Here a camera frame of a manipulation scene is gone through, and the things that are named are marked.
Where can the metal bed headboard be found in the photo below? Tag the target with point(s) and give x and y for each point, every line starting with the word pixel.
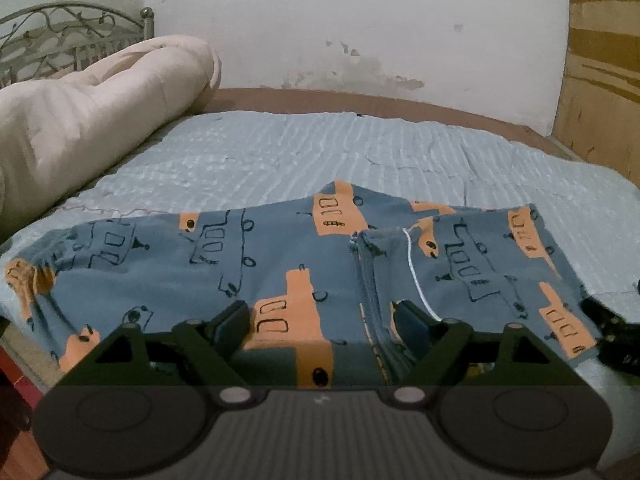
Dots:
pixel 146 22

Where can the plywood board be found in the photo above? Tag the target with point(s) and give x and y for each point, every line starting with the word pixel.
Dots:
pixel 600 115

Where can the cream duvet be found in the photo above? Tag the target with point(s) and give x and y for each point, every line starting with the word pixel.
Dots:
pixel 90 110

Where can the light blue bed sheet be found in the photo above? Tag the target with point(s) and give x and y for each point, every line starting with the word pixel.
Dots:
pixel 300 160

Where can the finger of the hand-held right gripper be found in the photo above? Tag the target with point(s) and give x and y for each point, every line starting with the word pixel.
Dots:
pixel 622 355
pixel 602 312

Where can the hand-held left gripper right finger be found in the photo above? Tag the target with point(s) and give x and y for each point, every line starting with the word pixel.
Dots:
pixel 410 321

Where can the blue pants with orange cars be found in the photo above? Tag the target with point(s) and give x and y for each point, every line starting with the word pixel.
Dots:
pixel 280 245

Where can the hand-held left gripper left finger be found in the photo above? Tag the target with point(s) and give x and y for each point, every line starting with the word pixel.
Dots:
pixel 232 322

